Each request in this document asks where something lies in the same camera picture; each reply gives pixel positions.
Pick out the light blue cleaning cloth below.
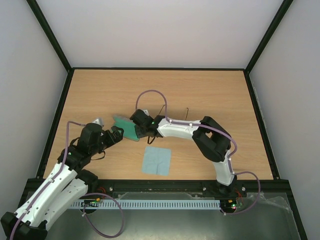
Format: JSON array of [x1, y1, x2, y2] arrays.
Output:
[[141, 146, 172, 176]]

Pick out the grey glasses case green lining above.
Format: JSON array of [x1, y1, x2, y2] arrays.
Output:
[[112, 115, 140, 142]]

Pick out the right controller board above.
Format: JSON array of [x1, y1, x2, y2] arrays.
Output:
[[220, 197, 244, 210]]

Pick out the left controller board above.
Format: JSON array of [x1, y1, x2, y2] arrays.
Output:
[[79, 197, 104, 208]]

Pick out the dark round sunglasses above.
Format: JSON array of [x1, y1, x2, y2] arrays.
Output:
[[167, 107, 189, 121]]

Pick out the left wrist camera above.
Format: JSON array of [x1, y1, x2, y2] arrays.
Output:
[[92, 117, 104, 130]]

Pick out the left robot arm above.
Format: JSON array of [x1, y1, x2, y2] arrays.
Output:
[[0, 120, 124, 240]]

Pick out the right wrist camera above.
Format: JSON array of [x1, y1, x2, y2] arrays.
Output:
[[142, 109, 150, 116]]

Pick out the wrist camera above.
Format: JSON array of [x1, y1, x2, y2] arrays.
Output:
[[142, 109, 150, 116], [92, 117, 104, 130]]

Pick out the controller board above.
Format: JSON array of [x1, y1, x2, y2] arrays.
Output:
[[79, 197, 104, 208], [220, 197, 244, 210]]

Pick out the black aluminium frame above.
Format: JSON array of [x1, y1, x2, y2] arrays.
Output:
[[21, 0, 307, 240]]

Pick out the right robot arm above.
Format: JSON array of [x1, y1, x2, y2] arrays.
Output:
[[130, 109, 238, 196]]

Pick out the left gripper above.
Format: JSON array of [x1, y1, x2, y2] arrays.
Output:
[[90, 125, 125, 155]]

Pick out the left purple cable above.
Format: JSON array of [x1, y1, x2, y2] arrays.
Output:
[[9, 120, 125, 238]]

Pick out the light blue slotted cable duct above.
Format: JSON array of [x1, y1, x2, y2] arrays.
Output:
[[69, 199, 221, 210]]

